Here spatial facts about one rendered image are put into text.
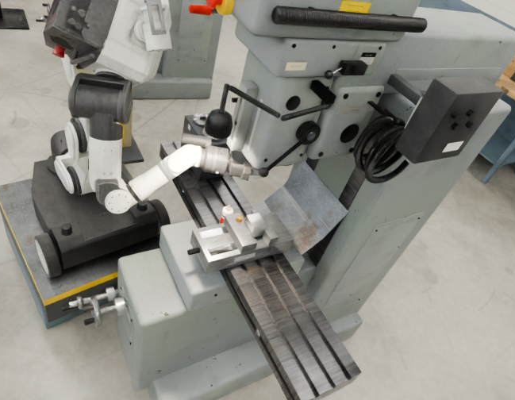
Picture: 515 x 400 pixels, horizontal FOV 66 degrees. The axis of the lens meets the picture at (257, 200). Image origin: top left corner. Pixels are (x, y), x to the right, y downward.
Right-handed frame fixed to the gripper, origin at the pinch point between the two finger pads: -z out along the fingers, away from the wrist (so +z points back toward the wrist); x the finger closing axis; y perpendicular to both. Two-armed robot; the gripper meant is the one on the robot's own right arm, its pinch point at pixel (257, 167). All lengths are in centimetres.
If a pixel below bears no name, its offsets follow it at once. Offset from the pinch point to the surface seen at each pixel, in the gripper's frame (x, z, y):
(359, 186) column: 2.3, -39.3, 2.8
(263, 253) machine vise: -12.9, -8.7, 28.8
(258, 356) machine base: -16, -26, 104
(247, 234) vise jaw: -12.2, -0.8, 20.6
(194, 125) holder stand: 38.2, 21.4, 13.2
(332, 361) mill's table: -51, -29, 31
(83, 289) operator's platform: 4, 59, 88
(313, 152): -5.8, -14.0, -13.4
